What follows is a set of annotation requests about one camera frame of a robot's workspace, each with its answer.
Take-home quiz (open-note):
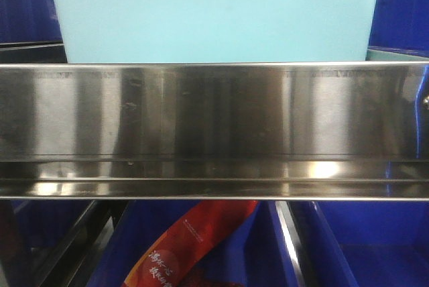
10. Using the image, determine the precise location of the light blue plastic bin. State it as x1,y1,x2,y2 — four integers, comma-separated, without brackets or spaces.
54,0,376,63

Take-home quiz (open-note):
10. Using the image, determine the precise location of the dark blue bin lower middle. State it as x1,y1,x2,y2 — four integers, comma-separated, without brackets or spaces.
88,200,292,286

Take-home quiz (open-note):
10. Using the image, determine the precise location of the dark blue bin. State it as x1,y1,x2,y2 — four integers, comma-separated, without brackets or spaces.
88,200,292,286
369,0,428,56
1,0,62,44
290,201,428,286

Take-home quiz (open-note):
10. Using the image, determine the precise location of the dark blue bin lower right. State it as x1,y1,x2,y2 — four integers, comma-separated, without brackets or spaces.
290,201,428,286

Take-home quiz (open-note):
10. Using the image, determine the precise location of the dark blue bin upper right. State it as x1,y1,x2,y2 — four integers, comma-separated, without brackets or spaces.
369,0,428,56

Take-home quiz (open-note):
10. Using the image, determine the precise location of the dark blue bin upper left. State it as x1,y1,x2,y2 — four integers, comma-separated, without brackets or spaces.
1,0,62,44

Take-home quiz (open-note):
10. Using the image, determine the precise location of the red snack package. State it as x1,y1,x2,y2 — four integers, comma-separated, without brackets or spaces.
122,200,259,286

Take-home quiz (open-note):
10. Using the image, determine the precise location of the steel shelf divider rail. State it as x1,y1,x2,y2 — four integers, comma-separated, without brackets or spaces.
275,201,307,286

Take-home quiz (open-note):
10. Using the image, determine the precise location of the stainless steel shelf rail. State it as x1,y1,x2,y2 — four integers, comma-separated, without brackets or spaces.
1,62,428,200

